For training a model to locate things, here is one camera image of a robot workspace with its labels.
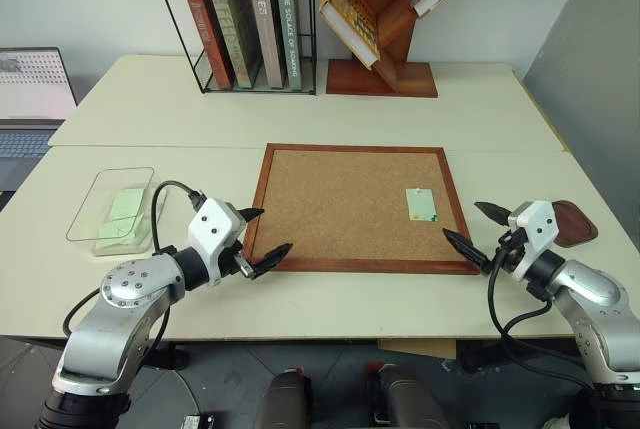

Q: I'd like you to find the light green paper note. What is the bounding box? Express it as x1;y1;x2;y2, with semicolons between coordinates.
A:
405;187;439;224

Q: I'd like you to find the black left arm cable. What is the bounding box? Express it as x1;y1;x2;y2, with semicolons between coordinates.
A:
62;180;208;340

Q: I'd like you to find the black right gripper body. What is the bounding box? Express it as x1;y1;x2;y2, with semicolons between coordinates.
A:
496;228;531;281

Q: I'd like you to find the beige HOMES book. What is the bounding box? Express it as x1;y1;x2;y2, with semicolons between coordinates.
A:
244;0;288;91

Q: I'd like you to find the light green note sheet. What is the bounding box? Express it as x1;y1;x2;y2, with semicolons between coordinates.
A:
108;188;147;221
95;217;152;251

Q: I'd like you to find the yellow patterned book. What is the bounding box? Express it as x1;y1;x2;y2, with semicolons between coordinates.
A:
318;0;382;71

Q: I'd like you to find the dark brown wooden tray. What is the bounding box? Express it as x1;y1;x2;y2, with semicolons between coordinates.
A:
549;199;600;249

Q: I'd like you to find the red-brown book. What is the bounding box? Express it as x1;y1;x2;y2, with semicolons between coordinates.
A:
177;0;237;92

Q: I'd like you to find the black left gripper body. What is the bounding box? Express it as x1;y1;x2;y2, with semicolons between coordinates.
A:
218;242;255;280

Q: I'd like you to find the wood-framed cork board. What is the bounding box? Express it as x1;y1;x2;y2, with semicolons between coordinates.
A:
241;143;482;276

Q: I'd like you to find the clear plastic box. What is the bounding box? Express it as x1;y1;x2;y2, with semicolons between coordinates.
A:
65;165;167;257

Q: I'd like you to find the dark green patterned book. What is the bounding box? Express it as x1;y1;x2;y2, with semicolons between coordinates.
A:
201;0;265;91

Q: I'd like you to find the black wire book rack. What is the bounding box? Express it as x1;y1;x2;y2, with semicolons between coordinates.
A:
145;0;318;97

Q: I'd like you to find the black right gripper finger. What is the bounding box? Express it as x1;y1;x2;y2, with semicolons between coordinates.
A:
473;200;513;229
442;227;488;276

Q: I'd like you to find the white crumpled object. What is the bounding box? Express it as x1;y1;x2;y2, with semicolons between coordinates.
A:
541;410;574;429

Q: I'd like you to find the small black box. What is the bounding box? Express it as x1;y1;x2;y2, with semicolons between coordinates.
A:
181;413;220;429

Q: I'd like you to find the brown cardboard piece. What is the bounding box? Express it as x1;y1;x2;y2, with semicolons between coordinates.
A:
377;338;458;362

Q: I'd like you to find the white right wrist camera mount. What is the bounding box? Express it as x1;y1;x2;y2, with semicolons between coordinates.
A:
506;199;559;281

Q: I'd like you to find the red-brown wooden tree bookshelf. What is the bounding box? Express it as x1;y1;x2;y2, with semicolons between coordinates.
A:
325;0;440;99

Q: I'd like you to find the grey-green book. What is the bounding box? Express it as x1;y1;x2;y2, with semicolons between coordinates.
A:
275;0;305;92

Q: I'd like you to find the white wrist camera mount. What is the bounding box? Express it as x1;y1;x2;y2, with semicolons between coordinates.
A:
187;197;245;286
506;199;559;281

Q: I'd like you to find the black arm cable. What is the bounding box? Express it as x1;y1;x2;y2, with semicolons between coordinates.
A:
486;243;601;391
62;180;208;340

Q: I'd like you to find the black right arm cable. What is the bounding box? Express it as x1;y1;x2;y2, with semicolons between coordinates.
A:
486;243;601;391

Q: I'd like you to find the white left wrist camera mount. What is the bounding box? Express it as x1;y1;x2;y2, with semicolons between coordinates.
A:
187;197;245;286

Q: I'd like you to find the dark rounded robot leg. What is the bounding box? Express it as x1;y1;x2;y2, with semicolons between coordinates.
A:
253;367;315;429
363;360;452;429

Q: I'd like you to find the grey laptop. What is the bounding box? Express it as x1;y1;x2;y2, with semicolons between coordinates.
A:
0;46;79;196

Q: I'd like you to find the black table foot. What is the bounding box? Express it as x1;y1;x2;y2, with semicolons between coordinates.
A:
458;340;507;376
143;342;192;372

